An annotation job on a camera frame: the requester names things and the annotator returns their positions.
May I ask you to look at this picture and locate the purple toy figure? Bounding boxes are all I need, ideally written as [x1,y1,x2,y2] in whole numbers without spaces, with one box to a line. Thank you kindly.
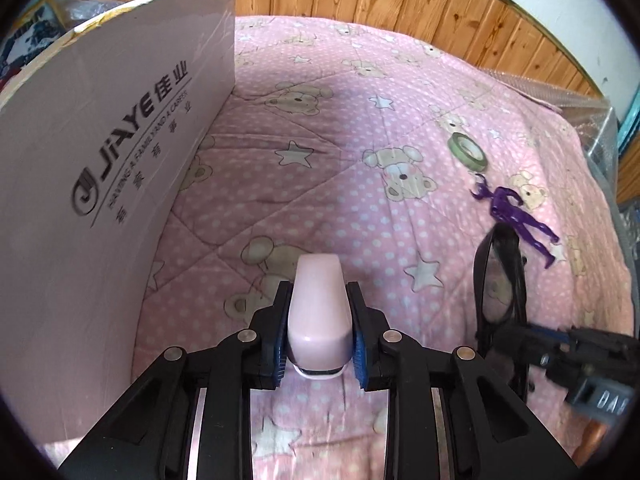
[470,174,561,267]

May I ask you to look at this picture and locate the clear plastic bag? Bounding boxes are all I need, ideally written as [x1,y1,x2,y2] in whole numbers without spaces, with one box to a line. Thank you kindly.
[65,0,127,26]

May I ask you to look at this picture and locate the pink bear print blanket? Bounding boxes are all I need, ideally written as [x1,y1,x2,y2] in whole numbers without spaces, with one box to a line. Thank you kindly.
[40,15,636,480]

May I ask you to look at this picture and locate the black glasses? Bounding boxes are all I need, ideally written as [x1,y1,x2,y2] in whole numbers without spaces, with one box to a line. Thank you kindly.
[472,224,533,401]

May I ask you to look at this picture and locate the wooden headboard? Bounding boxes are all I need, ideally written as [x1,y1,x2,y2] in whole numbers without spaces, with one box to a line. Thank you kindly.
[65,0,608,98]

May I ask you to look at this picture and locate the green tape roll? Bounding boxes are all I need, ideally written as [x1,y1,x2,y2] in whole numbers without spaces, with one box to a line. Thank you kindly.
[448,132,490,172]

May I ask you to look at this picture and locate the pink plastic case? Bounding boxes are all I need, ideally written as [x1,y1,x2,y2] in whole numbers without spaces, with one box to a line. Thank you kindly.
[286,254,353,380]

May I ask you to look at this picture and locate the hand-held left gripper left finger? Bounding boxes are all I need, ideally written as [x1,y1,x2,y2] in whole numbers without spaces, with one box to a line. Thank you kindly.
[57,281,296,480]

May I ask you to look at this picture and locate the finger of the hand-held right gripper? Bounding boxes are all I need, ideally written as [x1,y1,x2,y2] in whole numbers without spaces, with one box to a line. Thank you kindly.
[529,323,574,345]
[509,331,557,369]

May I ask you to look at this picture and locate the clear plastic sheet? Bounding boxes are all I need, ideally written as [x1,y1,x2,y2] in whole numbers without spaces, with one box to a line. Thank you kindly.
[482,67,640,321]

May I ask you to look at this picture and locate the white cardboard box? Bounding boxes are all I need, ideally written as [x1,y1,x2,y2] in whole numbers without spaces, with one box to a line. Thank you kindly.
[0,0,237,443]

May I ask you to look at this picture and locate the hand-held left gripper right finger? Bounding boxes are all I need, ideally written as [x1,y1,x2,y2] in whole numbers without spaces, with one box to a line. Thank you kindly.
[346,281,583,480]

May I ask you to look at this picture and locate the blue robot toy box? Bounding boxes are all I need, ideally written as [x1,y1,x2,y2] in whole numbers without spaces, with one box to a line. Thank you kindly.
[0,0,69,96]

